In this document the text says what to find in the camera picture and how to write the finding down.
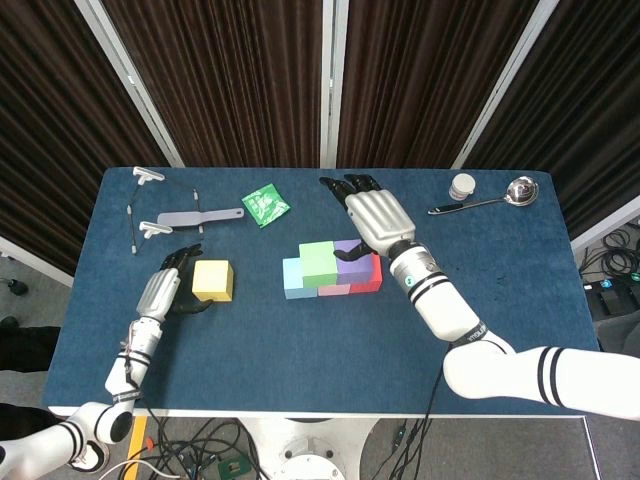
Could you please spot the white table frame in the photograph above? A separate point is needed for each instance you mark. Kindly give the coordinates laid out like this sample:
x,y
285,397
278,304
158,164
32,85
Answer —
x,y
250,412

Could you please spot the white sneaker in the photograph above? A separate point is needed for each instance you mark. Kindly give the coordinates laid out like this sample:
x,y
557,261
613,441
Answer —
x,y
95,457

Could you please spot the white partition post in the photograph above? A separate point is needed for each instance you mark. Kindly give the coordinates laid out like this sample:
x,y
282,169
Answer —
x,y
505,85
334,80
130,85

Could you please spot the light blue foam cube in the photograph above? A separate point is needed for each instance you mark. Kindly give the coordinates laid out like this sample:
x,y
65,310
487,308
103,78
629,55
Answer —
x,y
292,275

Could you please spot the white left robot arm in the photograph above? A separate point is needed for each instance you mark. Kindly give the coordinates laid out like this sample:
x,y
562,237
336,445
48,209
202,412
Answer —
x,y
142,340

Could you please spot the red foam cube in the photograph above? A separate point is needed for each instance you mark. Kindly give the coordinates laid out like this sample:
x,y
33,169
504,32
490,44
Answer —
x,y
367,287

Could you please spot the white partition frame bar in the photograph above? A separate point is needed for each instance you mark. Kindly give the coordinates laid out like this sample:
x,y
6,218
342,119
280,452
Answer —
x,y
605,225
35,260

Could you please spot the black power strip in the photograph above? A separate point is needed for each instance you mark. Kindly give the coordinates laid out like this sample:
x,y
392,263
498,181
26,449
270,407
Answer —
x,y
610,297

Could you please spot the purple foam cube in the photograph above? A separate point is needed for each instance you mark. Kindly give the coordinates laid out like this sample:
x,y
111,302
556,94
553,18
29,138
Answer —
x,y
355,274

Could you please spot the white jar red label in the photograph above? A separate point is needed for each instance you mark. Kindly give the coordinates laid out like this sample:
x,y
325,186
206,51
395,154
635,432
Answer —
x,y
462,185

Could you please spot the green foam cube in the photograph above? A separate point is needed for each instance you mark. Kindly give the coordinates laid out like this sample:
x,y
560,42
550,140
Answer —
x,y
317,262

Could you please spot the black trouser leg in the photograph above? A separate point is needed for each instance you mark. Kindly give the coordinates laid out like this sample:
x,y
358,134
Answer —
x,y
25,347
25,417

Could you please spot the dark brown curtain panel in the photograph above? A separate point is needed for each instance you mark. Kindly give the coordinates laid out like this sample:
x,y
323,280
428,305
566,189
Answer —
x,y
425,75
600,125
225,75
40,125

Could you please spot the yellow foam cube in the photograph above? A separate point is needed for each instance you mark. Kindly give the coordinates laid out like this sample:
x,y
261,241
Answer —
x,y
210,277

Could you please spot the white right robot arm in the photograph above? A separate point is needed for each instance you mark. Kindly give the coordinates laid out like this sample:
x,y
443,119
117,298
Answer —
x,y
450,305

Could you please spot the green sachet packet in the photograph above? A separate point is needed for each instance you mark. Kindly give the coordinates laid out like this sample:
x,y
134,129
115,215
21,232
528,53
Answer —
x,y
265,205

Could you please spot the green circuit board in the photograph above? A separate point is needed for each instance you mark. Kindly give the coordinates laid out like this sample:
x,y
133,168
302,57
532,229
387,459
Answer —
x,y
233,468

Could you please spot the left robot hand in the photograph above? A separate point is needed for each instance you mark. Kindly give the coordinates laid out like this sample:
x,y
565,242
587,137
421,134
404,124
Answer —
x,y
157,292

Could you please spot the pink foam cube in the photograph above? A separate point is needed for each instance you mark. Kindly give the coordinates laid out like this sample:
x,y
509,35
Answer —
x,y
332,290

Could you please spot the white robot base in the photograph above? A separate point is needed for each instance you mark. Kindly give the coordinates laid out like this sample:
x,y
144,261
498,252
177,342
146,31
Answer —
x,y
310,450

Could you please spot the blue table cloth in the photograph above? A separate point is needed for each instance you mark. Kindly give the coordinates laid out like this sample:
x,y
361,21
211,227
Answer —
x,y
275,350

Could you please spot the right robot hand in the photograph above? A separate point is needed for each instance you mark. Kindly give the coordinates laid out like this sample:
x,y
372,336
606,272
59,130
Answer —
x,y
380,217

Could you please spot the orange plastic object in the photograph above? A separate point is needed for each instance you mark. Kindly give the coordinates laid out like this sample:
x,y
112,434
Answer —
x,y
149,442

